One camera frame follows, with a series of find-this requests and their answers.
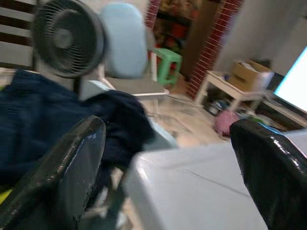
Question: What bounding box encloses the low screen stand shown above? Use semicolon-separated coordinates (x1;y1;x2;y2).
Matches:
254;98;307;131

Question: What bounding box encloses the light blue chair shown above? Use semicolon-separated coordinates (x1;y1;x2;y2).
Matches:
81;2;178;147

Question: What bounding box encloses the dark wooden slatted chair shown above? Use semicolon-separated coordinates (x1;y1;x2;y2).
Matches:
0;0;36;70

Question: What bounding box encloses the green plastic stool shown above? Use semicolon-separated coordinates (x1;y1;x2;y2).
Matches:
152;47;183;87

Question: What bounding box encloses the red brick pillar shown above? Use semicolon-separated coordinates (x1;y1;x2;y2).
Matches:
186;0;238;99
145;0;159;63

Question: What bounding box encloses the brown cardboard box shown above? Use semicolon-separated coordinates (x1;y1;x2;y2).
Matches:
231;59;273;93

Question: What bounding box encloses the black electric fan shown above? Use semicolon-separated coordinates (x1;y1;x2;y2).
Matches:
32;0;107;96

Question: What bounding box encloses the shelf with colourful goods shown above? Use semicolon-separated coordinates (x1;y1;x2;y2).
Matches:
153;0;200;52

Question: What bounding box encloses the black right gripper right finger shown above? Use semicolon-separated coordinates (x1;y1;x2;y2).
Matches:
229;119;307;230

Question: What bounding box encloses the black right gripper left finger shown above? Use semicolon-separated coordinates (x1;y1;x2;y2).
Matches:
0;115;107;230

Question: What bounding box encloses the bright flat screen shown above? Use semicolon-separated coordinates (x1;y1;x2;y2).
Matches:
273;45;307;113

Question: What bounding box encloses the white low side table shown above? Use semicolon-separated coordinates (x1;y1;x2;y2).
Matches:
195;70;272;118

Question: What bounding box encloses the pink fluffy cushion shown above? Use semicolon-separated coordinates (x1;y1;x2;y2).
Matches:
214;110;240;138

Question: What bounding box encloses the navy blue garment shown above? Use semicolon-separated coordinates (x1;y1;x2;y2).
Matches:
0;69;154;185

